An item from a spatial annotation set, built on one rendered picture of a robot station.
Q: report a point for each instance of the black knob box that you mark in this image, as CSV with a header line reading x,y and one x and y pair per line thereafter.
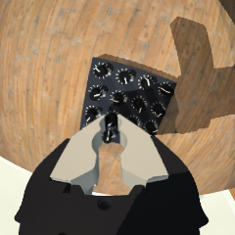
x,y
118,94

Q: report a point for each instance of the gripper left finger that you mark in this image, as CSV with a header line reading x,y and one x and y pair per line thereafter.
x,y
74,161

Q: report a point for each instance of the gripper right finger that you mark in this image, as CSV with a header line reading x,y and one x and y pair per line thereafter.
x,y
146,160

